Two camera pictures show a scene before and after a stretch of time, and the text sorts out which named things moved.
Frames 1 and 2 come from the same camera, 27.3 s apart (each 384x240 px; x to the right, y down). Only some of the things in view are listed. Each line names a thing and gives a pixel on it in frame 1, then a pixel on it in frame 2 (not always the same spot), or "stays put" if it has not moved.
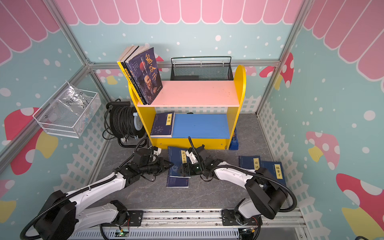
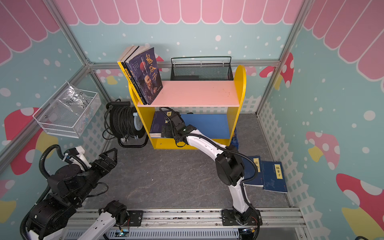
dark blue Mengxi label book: [178, 181] -> [160, 119]
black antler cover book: [129, 54] stays put
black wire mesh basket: [201, 68] stays put
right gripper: [189, 172] -> [167, 133]
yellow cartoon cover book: [124, 55] stays put
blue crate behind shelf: [234, 144] stays put
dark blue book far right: [275, 168] stays put
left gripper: [162, 163] -> [99, 163]
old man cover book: [143, 64] stays put
